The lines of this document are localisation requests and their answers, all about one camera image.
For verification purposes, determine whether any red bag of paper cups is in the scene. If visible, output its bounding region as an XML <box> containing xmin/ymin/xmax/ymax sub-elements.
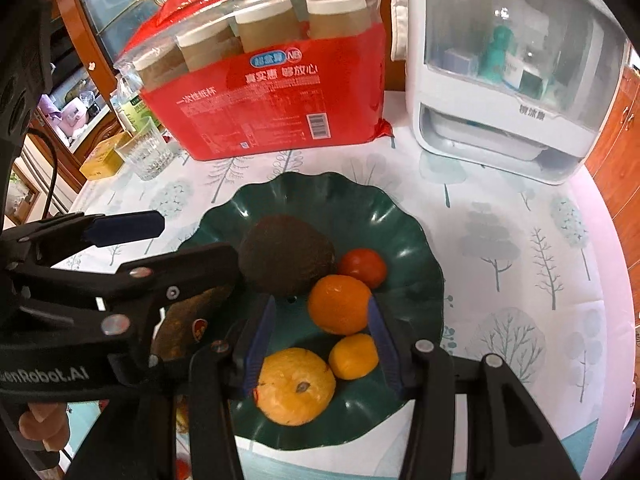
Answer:
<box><xmin>112</xmin><ymin>0</ymin><xmax>408</xmax><ymax>162</ymax></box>

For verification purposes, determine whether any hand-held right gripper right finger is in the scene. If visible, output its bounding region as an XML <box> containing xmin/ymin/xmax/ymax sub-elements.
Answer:
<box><xmin>367</xmin><ymin>295</ymin><xmax>581</xmax><ymax>480</ymax></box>

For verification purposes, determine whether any person's left hand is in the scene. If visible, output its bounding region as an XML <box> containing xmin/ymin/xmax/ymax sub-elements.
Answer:
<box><xmin>19</xmin><ymin>402</ymin><xmax>69</xmax><ymax>454</ymax></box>

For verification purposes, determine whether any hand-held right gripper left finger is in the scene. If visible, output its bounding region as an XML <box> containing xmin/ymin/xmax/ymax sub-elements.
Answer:
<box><xmin>67</xmin><ymin>294</ymin><xmax>278</xmax><ymax>480</ymax></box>

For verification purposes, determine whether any overripe brown banana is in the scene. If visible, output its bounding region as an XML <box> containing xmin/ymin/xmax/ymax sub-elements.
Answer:
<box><xmin>150</xmin><ymin>282</ymin><xmax>236</xmax><ymax>366</ymax></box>

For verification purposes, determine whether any yellow cardboard box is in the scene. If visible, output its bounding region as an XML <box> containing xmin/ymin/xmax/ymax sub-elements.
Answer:
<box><xmin>79</xmin><ymin>132</ymin><xmax>126</xmax><ymax>179</ymax></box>

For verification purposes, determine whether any white countertop storage cabinet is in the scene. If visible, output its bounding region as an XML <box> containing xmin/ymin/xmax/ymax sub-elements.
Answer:
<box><xmin>404</xmin><ymin>0</ymin><xmax>631</xmax><ymax>186</ymax></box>

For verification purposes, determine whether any red tomato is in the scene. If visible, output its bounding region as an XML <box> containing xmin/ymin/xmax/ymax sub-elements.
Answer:
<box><xmin>338</xmin><ymin>248</ymin><xmax>388</xmax><ymax>289</ymax></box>

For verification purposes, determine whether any large orange with red sticker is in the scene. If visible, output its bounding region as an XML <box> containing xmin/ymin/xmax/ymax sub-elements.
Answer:
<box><xmin>255</xmin><ymin>347</ymin><xmax>337</xmax><ymax>426</ymax></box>

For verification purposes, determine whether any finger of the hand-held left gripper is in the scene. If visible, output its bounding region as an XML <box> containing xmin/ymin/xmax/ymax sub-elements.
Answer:
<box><xmin>0</xmin><ymin>211</ymin><xmax>166</xmax><ymax>272</ymax></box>
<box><xmin>9</xmin><ymin>243</ymin><xmax>242</xmax><ymax>337</ymax></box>

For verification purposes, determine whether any dark green scalloped plate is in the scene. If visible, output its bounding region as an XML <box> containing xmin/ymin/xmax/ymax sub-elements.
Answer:
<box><xmin>175</xmin><ymin>171</ymin><xmax>446</xmax><ymax>452</ymax></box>

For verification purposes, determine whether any orange wooden wall cabinet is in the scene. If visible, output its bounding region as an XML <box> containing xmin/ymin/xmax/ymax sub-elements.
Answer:
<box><xmin>582</xmin><ymin>75</ymin><xmax>640</xmax><ymax>241</ymax></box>

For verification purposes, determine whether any tree print tablecloth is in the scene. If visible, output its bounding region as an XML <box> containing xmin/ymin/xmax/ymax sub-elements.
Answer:
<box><xmin>65</xmin><ymin>130</ymin><xmax>640</xmax><ymax>480</ymax></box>

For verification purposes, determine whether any medium orange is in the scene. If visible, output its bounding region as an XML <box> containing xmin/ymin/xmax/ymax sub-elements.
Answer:
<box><xmin>307</xmin><ymin>274</ymin><xmax>373</xmax><ymax>336</ymax></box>

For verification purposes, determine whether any clear glass tumbler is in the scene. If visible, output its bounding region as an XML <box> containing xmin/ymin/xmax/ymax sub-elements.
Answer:
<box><xmin>114</xmin><ymin>117</ymin><xmax>173</xmax><ymax>182</ymax></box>

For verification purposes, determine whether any clear bottle with green label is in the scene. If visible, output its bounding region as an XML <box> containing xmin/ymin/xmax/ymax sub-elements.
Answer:
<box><xmin>111</xmin><ymin>85</ymin><xmax>166</xmax><ymax>136</ymax></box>

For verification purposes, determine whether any frosted glass door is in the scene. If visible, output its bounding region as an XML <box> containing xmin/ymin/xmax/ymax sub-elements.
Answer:
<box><xmin>70</xmin><ymin>0</ymin><xmax>406</xmax><ymax>101</ymax></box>

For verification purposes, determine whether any small orange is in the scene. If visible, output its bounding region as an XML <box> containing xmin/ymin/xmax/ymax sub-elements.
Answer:
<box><xmin>328</xmin><ymin>333</ymin><xmax>380</xmax><ymax>381</ymax></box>

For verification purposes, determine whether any brown avocado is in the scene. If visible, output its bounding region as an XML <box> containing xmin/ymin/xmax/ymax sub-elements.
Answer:
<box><xmin>237</xmin><ymin>215</ymin><xmax>336</xmax><ymax>295</ymax></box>

